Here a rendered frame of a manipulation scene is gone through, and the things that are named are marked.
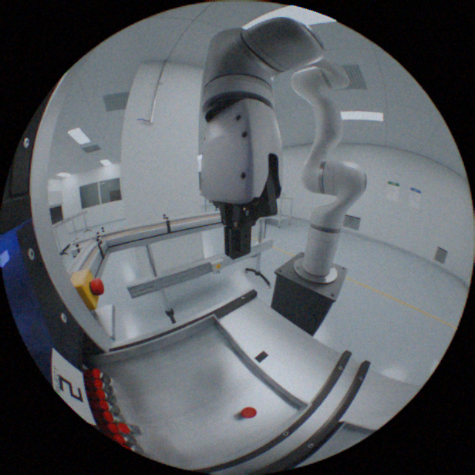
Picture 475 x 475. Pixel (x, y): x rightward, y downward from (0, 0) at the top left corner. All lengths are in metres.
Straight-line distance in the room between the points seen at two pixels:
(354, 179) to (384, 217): 4.62
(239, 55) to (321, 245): 0.51
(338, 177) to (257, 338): 0.48
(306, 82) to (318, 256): 0.62
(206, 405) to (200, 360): 0.09
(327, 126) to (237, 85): 0.39
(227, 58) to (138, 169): 1.47
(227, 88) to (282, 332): 0.41
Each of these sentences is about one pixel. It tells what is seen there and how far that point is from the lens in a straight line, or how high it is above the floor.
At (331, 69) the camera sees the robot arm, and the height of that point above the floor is 1.58.
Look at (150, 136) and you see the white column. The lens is 1.68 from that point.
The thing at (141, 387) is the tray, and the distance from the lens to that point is 0.33.
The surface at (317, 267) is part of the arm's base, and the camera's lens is 0.55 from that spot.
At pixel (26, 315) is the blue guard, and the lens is 0.22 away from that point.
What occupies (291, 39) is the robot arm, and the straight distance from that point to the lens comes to 0.17.
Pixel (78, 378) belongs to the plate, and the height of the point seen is 1.00.
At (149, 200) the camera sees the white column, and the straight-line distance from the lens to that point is 1.57.
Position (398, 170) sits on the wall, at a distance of 5.21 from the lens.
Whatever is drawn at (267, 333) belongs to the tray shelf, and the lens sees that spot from 0.34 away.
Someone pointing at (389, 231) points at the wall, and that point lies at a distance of 5.14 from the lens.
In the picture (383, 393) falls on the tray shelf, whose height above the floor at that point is 0.88.
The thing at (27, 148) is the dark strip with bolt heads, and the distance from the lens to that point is 0.28.
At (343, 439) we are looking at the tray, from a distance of 0.35.
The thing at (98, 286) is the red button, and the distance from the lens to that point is 0.37.
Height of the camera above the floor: 1.17
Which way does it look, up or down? 21 degrees down
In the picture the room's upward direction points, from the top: straight up
